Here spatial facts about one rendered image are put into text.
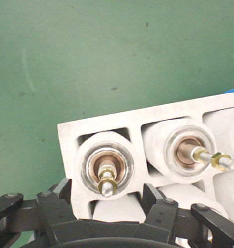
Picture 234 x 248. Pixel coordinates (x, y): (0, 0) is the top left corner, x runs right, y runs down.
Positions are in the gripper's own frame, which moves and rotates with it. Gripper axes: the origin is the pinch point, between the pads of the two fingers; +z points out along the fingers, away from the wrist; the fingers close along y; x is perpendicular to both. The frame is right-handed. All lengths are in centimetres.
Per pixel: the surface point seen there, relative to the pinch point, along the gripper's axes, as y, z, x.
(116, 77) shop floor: 1.1, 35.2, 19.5
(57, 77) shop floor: -15.3, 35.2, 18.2
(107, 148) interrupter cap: -0.2, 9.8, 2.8
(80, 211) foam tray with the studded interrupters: -4.0, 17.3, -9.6
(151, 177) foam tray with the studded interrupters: 8.3, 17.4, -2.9
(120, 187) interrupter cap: 2.0, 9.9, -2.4
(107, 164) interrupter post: -0.1, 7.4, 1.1
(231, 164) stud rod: 11.3, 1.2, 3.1
